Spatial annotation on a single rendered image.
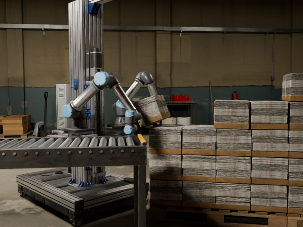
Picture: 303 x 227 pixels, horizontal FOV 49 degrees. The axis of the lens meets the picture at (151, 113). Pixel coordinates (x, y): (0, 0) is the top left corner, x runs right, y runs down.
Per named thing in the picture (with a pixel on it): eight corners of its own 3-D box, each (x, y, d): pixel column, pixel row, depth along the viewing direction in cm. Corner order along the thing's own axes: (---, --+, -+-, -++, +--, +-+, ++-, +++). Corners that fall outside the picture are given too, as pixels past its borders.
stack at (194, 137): (156, 206, 336) (156, 123, 330) (279, 213, 313) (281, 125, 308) (148, 220, 298) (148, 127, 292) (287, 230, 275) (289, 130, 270)
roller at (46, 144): (55, 144, 255) (55, 137, 255) (42, 155, 209) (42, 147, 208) (48, 144, 255) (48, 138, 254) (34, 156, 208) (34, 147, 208)
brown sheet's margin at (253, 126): (247, 124, 313) (247, 120, 313) (280, 124, 307) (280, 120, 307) (250, 129, 276) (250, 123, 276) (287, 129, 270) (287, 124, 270)
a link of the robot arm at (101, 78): (75, 120, 297) (117, 79, 281) (65, 121, 283) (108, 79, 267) (66, 110, 299) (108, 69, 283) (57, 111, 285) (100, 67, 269)
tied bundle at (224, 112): (214, 124, 319) (215, 100, 318) (246, 125, 313) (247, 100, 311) (213, 129, 283) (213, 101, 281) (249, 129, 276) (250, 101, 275)
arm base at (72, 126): (67, 128, 304) (67, 117, 303) (82, 127, 314) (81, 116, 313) (76, 129, 293) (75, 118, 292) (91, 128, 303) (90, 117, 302)
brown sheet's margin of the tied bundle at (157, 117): (138, 128, 316) (137, 124, 316) (166, 117, 308) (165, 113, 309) (133, 129, 300) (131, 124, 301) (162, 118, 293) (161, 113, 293)
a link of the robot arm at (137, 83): (112, 109, 339) (144, 68, 348) (108, 108, 353) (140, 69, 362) (121, 116, 342) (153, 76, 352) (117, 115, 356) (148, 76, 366)
